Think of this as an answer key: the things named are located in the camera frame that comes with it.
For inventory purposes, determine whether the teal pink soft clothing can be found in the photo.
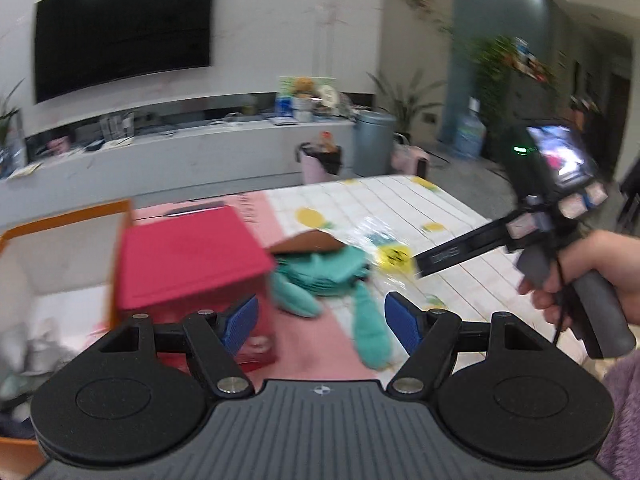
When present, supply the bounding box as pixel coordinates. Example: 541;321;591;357
270;246;392;370

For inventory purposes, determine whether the right hand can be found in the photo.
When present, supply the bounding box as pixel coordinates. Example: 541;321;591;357
518;230;640;325

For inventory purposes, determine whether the red lidded clear box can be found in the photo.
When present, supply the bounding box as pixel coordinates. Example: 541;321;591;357
115;206;277;372

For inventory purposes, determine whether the blue water jug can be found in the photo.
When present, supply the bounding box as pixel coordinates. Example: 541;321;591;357
454;98;486;159

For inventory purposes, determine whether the brown cardboard piece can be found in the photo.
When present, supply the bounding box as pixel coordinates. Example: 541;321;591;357
267;230;345;255

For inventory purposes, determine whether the tall leafy floor plant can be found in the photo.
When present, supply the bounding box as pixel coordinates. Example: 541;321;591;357
368;68;447;134

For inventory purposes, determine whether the orange white storage box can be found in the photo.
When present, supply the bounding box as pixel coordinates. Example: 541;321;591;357
1;200;132;478

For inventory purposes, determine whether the grey metal trash can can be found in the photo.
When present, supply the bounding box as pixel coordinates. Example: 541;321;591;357
352;110;396;177

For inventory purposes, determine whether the pink bin with black bag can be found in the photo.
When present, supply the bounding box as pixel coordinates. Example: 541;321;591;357
295;131;343;185

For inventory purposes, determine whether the white marble tv bench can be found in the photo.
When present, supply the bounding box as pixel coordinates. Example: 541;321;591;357
1;120;355;202

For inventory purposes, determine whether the teddy bear toy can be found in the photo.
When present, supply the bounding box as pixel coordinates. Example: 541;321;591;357
292;77;314;99

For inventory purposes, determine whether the green potted plant in vase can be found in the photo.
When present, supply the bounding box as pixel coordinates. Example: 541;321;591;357
0;80;28;179

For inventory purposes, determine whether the black wall television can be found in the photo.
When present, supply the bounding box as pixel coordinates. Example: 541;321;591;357
34;0;214;102

